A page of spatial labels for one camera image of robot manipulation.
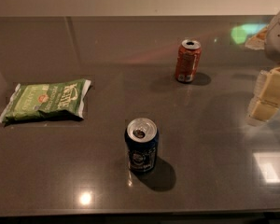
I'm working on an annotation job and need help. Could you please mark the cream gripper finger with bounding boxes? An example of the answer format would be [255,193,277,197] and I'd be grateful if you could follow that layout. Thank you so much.
[247,66,280,122]
[245,27,268,50]

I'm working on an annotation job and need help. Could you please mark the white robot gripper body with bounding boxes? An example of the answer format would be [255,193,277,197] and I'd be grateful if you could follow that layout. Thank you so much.
[264,11,280,63]

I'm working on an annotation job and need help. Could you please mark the red coke can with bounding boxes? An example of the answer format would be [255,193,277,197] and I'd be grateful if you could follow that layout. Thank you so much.
[175,39,202,83]

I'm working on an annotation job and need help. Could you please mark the dark blue soda can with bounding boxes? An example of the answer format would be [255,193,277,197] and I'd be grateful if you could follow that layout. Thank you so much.
[124,118,159,174]

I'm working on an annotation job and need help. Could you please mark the green jalapeno chip bag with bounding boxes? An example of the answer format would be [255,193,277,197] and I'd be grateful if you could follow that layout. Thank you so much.
[0,78,91,124]

